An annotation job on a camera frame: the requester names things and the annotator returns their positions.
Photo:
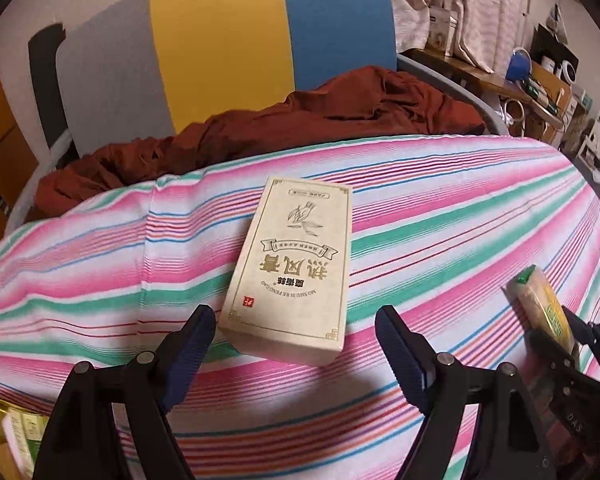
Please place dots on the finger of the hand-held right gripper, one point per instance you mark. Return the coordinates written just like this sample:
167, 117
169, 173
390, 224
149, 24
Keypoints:
555, 360
582, 332

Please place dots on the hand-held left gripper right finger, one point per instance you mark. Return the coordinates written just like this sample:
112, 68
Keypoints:
405, 360

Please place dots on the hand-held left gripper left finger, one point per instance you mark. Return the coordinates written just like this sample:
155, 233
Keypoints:
187, 355

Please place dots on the clear yellow green snack packet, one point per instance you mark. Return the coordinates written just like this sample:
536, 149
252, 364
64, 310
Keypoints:
540, 300

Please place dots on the large cream carton box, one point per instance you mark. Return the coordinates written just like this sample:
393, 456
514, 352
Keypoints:
290, 270

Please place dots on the pink green striped tablecloth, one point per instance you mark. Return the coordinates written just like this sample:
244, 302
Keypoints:
430, 210

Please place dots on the white round device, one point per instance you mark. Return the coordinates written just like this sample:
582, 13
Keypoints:
562, 70

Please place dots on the brown red cloth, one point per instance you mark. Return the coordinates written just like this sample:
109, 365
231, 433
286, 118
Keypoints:
330, 105

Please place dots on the wooden side shelf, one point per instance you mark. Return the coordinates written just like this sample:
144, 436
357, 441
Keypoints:
480, 77

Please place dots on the blue round container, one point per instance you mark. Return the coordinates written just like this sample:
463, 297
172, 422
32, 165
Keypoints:
517, 65

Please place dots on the wooden wardrobe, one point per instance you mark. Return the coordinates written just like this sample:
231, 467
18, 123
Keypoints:
0, 150

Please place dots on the black rolled mat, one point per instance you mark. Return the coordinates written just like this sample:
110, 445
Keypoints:
45, 75

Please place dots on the grey yellow blue chair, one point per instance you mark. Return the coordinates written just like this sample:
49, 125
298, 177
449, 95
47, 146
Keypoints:
220, 35

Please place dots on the white box on shelf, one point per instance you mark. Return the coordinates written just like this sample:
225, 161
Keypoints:
442, 30

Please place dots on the pale patterned curtain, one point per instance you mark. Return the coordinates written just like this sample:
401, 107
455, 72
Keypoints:
480, 0

